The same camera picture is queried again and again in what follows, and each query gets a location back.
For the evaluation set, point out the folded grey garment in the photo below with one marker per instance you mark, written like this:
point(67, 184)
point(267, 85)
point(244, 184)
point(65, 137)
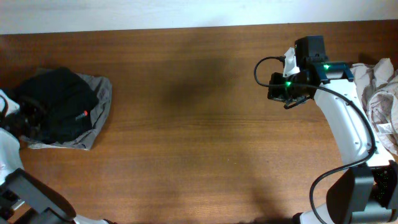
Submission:
point(103, 89)

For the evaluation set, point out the black leggings with red waistband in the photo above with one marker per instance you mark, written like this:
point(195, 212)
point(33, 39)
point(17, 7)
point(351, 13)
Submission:
point(68, 100)

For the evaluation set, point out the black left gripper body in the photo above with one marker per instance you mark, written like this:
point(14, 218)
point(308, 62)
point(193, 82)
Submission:
point(18, 116)

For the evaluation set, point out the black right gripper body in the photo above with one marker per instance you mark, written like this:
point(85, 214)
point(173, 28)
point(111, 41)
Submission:
point(288, 93)

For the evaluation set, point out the crumpled beige garment pile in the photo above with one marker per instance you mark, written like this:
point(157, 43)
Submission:
point(376, 86)

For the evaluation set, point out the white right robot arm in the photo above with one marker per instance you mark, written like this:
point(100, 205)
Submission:
point(367, 190)

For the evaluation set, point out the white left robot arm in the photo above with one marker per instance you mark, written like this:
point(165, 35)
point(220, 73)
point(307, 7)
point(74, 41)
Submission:
point(19, 187)

